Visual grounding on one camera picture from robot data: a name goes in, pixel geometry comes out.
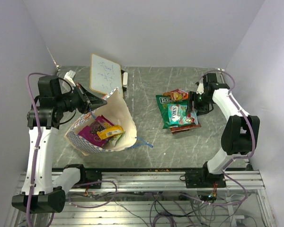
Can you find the purple snack packet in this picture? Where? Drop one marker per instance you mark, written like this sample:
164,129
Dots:
89,132

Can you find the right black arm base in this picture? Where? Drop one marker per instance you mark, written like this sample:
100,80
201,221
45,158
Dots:
201,178

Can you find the white whiteboard eraser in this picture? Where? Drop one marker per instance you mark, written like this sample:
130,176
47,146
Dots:
125,79

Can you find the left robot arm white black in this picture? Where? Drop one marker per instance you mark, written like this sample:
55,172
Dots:
40,193

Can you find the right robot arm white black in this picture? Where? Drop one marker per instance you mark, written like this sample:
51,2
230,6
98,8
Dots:
239,138

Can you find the teal snack packet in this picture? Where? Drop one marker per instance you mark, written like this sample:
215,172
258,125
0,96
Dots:
178,116

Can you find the small whiteboard yellow frame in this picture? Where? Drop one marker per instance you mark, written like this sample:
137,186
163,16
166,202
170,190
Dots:
105,75

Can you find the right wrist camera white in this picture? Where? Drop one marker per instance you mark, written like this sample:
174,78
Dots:
200,88

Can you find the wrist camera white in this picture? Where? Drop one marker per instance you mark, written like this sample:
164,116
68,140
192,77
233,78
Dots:
68,77
200,88

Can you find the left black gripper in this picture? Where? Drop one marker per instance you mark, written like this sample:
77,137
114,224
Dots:
93,101

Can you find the green snack box with face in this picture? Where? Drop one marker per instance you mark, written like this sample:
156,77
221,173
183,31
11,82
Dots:
162,102

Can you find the yellow snack packet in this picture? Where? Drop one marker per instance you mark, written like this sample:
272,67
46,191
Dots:
110,132

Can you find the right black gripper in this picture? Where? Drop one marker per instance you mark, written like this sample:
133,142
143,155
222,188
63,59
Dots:
192,97

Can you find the red yellow chips bag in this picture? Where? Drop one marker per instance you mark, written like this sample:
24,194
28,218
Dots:
177,95

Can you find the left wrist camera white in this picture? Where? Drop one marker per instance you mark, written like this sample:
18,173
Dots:
68,77

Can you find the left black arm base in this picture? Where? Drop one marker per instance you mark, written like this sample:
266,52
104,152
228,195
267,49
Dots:
87,175

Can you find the light green snack packet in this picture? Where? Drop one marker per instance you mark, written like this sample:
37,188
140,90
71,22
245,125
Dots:
114,140

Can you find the checkered paper bag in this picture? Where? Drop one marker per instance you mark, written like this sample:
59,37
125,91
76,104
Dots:
117,112

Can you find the aluminium rail frame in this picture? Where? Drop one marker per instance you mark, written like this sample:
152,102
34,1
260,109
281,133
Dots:
159,198

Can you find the brown sea salt chips bag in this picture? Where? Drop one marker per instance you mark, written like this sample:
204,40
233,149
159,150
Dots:
184,128

